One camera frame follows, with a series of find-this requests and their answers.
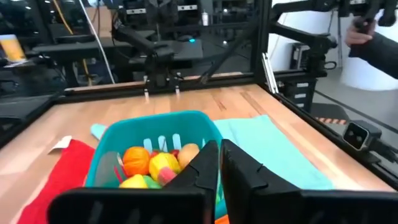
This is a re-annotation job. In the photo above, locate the black desk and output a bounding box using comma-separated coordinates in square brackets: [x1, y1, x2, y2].
[30, 39, 206, 88]

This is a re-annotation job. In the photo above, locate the pink toy fruit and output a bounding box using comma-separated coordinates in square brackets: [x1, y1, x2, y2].
[157, 167, 178, 187]

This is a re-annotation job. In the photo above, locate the light teal cloth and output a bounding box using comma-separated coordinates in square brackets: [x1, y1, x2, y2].
[90, 114, 335, 191]

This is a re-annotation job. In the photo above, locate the black aluminium table frame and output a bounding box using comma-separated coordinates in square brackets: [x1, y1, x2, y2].
[0, 0, 398, 190]

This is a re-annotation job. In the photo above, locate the yellow hanging cable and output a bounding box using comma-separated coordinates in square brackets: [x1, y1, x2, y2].
[52, 0, 93, 86]

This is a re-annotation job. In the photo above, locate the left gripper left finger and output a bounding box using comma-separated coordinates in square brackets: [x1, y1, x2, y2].
[48, 140, 220, 224]

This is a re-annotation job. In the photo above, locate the black box with white labels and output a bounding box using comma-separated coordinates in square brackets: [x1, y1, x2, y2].
[281, 79, 318, 113]

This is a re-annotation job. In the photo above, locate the grey table-level camera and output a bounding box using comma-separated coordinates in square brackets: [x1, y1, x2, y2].
[341, 120, 383, 153]

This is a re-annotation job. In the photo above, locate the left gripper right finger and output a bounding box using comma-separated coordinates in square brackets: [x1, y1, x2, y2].
[220, 139, 398, 224]

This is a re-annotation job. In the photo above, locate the yellow toy banana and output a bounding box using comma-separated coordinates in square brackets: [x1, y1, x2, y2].
[119, 174, 149, 189]

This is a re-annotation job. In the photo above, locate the white aluminium bar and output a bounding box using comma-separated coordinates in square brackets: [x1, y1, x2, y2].
[261, 52, 280, 95]

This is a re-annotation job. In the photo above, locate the black computer case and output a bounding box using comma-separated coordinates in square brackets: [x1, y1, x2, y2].
[289, 42, 312, 71]

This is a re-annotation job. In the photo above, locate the black camera cable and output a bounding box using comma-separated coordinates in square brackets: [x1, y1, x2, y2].
[369, 138, 398, 164]

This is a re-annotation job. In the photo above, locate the teal plastic toy basket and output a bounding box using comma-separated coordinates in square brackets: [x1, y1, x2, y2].
[84, 110, 229, 220]

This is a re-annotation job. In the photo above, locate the person's hand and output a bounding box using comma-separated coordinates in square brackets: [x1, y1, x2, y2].
[344, 19, 377, 48]

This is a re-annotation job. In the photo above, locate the brown toy potato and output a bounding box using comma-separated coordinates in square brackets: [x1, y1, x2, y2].
[177, 142, 201, 170]

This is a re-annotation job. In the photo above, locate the person's forearm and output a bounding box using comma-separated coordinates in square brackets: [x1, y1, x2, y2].
[348, 30, 398, 80]

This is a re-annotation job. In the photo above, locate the yellow and white canister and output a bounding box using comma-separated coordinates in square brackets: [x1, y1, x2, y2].
[0, 34, 26, 62]

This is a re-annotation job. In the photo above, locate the orange toy fruit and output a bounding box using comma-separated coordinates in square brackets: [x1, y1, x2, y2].
[122, 146, 152, 177]

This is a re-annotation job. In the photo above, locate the black computer mouse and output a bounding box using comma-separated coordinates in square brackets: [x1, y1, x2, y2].
[178, 34, 197, 44]

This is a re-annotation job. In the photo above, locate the red cloth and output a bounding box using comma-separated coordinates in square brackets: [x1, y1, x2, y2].
[17, 139, 96, 224]

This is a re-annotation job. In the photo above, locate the white cable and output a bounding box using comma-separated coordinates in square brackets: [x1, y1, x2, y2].
[77, 0, 116, 85]

